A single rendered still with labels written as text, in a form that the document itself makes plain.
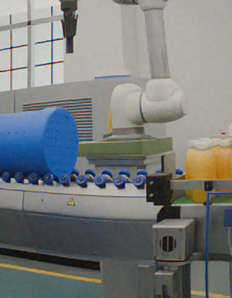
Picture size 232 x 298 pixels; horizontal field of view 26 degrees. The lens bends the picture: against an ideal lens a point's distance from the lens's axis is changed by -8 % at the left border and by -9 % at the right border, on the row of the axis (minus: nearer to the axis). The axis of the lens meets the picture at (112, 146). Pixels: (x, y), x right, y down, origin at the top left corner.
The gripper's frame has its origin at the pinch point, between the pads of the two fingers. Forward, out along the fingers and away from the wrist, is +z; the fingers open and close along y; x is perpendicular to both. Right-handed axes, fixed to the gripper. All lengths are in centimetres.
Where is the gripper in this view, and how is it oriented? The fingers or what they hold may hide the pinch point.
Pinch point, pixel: (69, 45)
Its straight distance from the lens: 216.0
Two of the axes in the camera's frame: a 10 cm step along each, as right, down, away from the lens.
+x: 8.5, -0.7, 5.2
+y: 5.2, 0.2, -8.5
